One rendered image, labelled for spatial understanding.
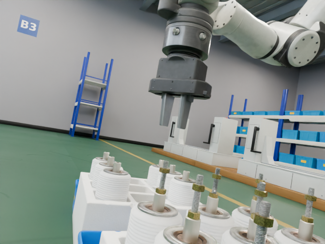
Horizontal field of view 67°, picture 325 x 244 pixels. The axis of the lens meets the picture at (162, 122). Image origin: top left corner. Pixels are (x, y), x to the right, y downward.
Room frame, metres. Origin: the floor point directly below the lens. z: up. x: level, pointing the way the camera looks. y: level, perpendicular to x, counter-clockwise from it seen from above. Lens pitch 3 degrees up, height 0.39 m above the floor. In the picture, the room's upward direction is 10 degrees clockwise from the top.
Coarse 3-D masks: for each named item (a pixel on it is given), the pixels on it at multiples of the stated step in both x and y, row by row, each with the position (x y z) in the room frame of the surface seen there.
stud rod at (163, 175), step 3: (165, 162) 0.45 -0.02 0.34; (168, 162) 0.46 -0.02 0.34; (165, 165) 0.45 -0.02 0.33; (162, 174) 0.45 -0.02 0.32; (165, 174) 0.46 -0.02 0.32; (162, 177) 0.45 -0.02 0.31; (165, 177) 0.46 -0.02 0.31; (162, 180) 0.45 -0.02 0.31; (162, 183) 0.45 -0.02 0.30; (159, 186) 0.46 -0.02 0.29; (162, 186) 0.45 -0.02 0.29
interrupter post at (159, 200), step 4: (156, 196) 0.45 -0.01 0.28; (160, 196) 0.45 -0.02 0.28; (164, 196) 0.45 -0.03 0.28; (156, 200) 0.45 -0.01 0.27; (160, 200) 0.45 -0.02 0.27; (164, 200) 0.45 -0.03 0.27; (152, 204) 0.46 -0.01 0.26; (156, 204) 0.45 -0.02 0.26; (160, 204) 0.45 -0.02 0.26; (164, 204) 0.46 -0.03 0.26; (152, 208) 0.45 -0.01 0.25; (156, 208) 0.45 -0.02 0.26; (160, 208) 0.45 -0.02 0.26
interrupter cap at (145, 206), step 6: (138, 204) 0.45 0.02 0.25; (144, 204) 0.46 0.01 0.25; (150, 204) 0.47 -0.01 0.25; (144, 210) 0.43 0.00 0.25; (150, 210) 0.44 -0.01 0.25; (168, 210) 0.46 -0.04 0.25; (174, 210) 0.46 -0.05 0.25; (162, 216) 0.42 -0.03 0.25; (168, 216) 0.43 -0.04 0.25; (174, 216) 0.43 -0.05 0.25
